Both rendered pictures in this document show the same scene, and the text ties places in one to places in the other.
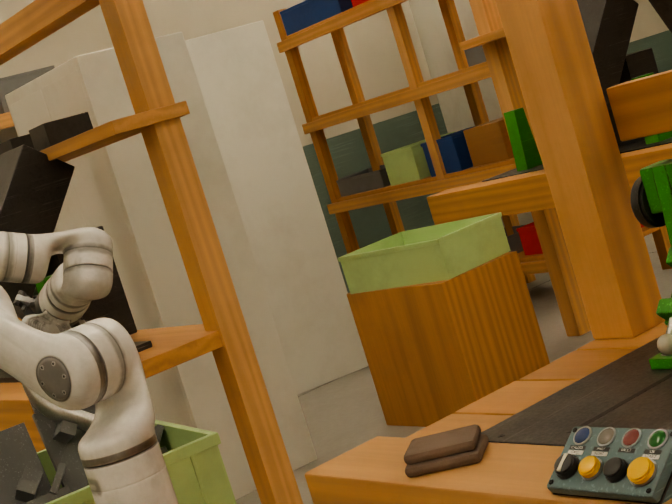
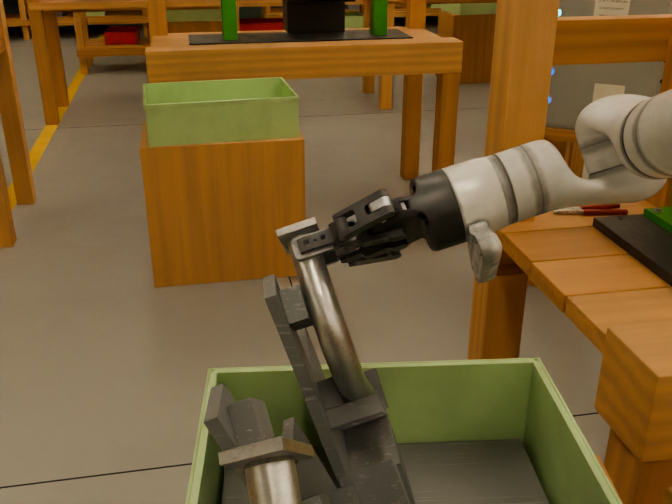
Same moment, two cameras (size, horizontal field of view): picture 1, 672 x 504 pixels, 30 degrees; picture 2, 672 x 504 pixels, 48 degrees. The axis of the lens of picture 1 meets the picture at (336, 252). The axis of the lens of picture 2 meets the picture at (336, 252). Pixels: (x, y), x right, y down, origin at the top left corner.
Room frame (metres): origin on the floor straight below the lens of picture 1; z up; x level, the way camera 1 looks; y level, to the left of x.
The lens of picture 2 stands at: (1.75, 1.11, 1.47)
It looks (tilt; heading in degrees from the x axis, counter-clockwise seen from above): 24 degrees down; 294
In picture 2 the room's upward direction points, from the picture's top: straight up
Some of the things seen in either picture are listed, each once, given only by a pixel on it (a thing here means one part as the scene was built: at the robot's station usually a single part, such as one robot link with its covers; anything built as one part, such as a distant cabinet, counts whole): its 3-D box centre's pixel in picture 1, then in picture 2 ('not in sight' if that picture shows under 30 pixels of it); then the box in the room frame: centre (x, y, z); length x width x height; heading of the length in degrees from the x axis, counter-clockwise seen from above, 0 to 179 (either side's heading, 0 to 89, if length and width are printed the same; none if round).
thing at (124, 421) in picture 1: (101, 394); not in sight; (1.45, 0.31, 1.13); 0.09 x 0.09 x 0.17; 53
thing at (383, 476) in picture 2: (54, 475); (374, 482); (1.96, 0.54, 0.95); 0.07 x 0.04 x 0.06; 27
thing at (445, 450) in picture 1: (445, 450); not in sight; (1.54, -0.06, 0.91); 0.10 x 0.08 x 0.03; 73
